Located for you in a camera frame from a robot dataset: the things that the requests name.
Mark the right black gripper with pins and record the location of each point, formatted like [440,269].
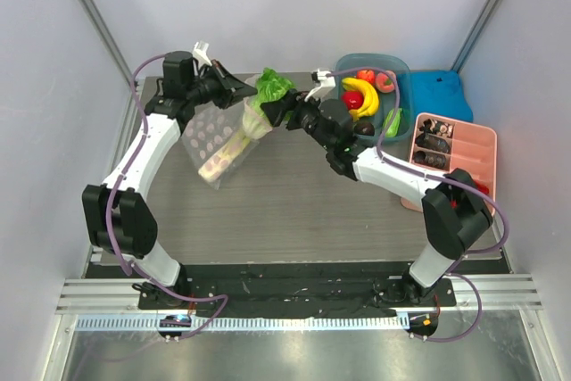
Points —
[291,110]

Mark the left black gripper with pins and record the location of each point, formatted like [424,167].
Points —
[233,89]

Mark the clear pink-dotted zip bag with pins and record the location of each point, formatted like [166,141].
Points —
[211,128]

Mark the peach apple toy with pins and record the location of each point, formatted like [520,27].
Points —
[384,82]

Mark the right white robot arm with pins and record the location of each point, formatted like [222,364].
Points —
[455,212]

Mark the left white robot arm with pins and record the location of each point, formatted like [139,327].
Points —
[119,221]

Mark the teal food tray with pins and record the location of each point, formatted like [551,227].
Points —
[372,61]

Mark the red tomato toy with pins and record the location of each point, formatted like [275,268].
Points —
[353,100]

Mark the dark brown mushroom toy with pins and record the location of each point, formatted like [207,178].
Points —
[364,128]

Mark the yellow banana bunch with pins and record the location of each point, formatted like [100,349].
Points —
[371,100]

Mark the green cucumber toy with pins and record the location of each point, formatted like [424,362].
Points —
[392,122]

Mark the blue cloth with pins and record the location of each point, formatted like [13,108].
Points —
[439,92]

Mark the pink divided organizer tray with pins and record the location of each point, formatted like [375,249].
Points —
[473,149]

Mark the dark items in organizer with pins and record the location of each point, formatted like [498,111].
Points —
[432,145]

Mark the red item in organizer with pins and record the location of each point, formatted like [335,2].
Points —
[483,187]

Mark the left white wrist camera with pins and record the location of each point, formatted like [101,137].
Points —
[200,53]

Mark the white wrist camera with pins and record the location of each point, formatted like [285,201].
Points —
[200,53]
[324,82]

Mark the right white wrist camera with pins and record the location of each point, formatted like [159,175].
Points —
[324,82]

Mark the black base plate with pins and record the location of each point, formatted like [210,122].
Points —
[323,290]

